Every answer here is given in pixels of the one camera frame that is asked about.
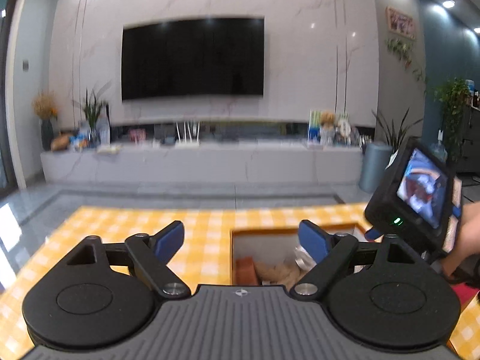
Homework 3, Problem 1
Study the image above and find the grey marble television cabinet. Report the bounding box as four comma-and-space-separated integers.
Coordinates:
39, 142, 364, 186

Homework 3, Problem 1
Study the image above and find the framed wall picture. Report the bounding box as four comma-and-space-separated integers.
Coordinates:
386, 6, 418, 40

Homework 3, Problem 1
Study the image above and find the yellow checkered tablecloth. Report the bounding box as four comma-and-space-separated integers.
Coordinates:
0, 202, 480, 360

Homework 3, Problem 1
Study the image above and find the brown teddy bear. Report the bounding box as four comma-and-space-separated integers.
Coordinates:
319, 112, 335, 145

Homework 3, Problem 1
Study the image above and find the hanging vine plant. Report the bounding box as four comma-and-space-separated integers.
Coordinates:
386, 37, 428, 83

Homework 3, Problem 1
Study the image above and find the blue white snack packet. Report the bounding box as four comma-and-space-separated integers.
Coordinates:
69, 133, 91, 149

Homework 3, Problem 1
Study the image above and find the brown scouring pad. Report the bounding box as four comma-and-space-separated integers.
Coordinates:
235, 256, 260, 286

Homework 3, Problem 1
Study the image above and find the red box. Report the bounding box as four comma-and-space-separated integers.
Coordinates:
448, 284, 480, 310

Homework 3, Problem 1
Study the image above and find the dark vase with yellow flowers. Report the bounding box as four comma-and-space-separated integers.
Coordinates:
33, 90, 59, 151

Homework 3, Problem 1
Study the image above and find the grey-blue trash can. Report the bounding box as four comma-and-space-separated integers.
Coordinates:
359, 142, 392, 194

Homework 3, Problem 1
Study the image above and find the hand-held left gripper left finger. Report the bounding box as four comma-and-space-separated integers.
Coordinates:
67, 220, 191, 301

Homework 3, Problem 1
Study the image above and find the white router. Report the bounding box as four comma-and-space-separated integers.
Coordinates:
174, 120, 200, 147

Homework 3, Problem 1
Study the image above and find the dark cabinet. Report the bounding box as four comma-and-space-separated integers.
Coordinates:
455, 99, 480, 175

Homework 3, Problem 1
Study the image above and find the brown paper bag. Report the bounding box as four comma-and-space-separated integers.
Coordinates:
50, 133, 72, 151

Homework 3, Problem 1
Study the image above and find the white paper bag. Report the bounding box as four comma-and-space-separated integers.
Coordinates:
98, 120, 112, 145

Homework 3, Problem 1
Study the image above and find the white cardboard box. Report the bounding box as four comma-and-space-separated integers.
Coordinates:
229, 222, 367, 286

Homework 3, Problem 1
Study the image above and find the blue water jug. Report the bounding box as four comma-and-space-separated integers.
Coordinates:
429, 129, 449, 163

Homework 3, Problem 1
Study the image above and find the long-leaf potted plant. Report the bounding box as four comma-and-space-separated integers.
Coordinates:
371, 108, 424, 158

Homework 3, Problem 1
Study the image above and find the green plant in glass vase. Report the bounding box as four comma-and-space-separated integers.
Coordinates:
73, 82, 113, 147

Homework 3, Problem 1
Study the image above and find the black wall television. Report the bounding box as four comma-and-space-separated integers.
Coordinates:
121, 17, 265, 102

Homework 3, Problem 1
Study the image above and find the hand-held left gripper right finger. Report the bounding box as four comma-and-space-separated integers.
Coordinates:
289, 220, 415, 301

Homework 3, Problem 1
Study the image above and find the tall leafy plant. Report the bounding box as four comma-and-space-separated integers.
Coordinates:
433, 79, 472, 162

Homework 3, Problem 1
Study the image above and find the person's right hand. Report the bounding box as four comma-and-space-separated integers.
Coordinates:
440, 200, 480, 284

